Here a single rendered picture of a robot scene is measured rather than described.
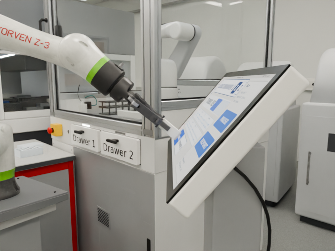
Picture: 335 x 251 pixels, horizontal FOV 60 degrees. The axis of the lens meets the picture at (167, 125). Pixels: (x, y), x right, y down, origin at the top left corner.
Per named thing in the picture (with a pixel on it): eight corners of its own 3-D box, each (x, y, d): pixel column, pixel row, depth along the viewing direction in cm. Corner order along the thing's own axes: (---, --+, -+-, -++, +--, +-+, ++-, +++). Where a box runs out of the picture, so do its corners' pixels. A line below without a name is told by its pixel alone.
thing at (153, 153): (154, 174, 117) (154, 138, 115) (51, 138, 190) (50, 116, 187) (268, 140, 182) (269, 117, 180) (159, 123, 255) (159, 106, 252)
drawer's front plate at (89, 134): (97, 152, 144) (97, 130, 143) (71, 143, 165) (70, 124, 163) (101, 152, 145) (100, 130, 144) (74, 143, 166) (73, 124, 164)
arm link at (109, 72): (93, 86, 90) (84, 86, 81) (116, 57, 89) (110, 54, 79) (108, 98, 91) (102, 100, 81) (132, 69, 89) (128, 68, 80)
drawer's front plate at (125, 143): (137, 165, 122) (136, 140, 120) (100, 153, 143) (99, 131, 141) (140, 165, 123) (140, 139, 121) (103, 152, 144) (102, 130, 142)
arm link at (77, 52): (43, 51, 78) (69, 20, 78) (58, 59, 91) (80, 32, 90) (84, 85, 79) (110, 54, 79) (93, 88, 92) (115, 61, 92)
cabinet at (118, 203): (157, 348, 128) (155, 174, 116) (58, 251, 201) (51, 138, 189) (263, 258, 193) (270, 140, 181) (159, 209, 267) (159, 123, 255)
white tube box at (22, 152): (20, 158, 155) (20, 151, 155) (14, 155, 161) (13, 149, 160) (43, 154, 165) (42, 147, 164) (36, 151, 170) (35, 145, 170)
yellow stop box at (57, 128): (54, 137, 173) (54, 125, 172) (49, 135, 178) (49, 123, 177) (63, 135, 176) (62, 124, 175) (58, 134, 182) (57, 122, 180)
